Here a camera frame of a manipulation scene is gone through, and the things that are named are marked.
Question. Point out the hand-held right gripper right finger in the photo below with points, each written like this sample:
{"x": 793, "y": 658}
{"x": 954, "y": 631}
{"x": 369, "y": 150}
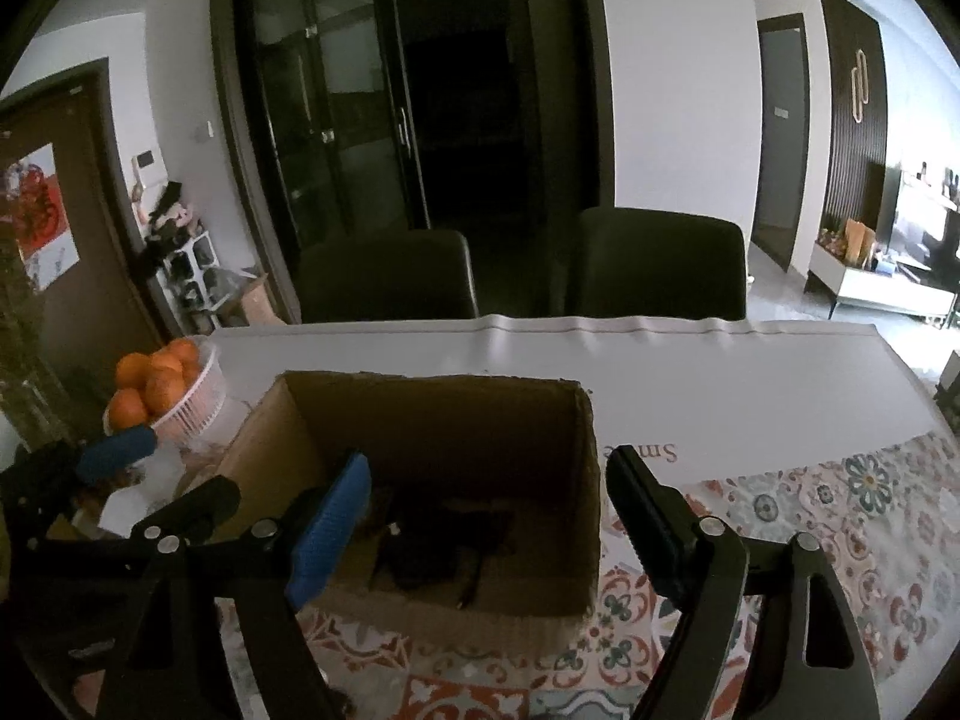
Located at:
{"x": 652, "y": 532}

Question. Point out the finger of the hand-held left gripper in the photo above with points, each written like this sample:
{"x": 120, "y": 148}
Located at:
{"x": 202, "y": 502}
{"x": 112, "y": 454}

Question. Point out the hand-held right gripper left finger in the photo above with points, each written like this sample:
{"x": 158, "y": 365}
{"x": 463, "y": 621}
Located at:
{"x": 330, "y": 532}

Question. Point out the cardboard box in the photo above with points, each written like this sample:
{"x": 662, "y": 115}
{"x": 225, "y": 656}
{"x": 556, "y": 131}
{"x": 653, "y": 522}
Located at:
{"x": 450, "y": 435}
{"x": 259, "y": 304}

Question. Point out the orange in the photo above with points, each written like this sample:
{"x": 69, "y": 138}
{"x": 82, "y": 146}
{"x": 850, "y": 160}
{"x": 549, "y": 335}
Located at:
{"x": 165, "y": 394}
{"x": 185, "y": 355}
{"x": 126, "y": 409}
{"x": 133, "y": 370}

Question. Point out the white fruit basket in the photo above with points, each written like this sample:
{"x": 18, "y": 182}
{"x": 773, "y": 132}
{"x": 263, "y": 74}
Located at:
{"x": 199, "y": 397}

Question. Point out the black tangled item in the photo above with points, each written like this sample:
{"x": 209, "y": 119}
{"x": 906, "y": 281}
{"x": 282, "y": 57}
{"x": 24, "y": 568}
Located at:
{"x": 442, "y": 540}

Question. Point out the dried flower bouquet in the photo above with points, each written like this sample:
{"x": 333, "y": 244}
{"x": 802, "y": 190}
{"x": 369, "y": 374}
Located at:
{"x": 26, "y": 360}

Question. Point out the white printed sheet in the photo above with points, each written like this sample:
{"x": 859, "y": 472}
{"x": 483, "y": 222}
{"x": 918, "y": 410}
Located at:
{"x": 712, "y": 397}

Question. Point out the patterned tablecloth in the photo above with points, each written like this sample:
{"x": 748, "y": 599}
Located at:
{"x": 817, "y": 540}

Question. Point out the white shoe rack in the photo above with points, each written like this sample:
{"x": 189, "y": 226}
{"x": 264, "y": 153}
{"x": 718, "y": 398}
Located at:
{"x": 191, "y": 277}

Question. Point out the brown wooden door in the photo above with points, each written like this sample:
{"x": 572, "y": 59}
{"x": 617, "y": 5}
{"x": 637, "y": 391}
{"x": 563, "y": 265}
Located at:
{"x": 97, "y": 255}

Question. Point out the cardboard box on floor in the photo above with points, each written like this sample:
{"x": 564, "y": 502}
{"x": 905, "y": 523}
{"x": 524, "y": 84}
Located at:
{"x": 259, "y": 304}

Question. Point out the red door poster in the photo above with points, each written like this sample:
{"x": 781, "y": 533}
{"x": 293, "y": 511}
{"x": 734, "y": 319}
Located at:
{"x": 41, "y": 217}

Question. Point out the dark dining chair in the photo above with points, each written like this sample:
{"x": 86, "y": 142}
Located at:
{"x": 660, "y": 262}
{"x": 386, "y": 277}

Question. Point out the white TV cabinet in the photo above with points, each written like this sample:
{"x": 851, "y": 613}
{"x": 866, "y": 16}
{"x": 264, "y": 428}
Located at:
{"x": 885, "y": 292}

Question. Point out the brown paper bag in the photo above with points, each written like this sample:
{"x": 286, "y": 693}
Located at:
{"x": 859, "y": 244}

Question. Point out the dark hallway door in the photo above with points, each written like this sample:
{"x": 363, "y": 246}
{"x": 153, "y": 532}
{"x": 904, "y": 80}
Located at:
{"x": 780, "y": 150}

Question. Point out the television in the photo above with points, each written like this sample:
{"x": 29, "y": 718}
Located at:
{"x": 926, "y": 225}

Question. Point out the dark glass sliding door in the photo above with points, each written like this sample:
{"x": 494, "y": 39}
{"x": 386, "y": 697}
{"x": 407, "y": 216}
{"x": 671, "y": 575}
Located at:
{"x": 450, "y": 90}

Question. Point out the white wall intercom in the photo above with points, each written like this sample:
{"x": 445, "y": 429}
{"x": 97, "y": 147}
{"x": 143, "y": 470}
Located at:
{"x": 147, "y": 169}

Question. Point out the white light switch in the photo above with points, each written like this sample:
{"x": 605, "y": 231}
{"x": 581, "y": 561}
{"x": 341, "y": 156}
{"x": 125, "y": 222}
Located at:
{"x": 205, "y": 132}

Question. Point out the dark slatted wall panel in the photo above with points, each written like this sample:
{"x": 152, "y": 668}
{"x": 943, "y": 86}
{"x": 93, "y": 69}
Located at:
{"x": 844, "y": 165}

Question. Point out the gold wall ornament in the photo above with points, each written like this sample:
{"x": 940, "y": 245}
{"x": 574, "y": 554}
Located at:
{"x": 859, "y": 86}

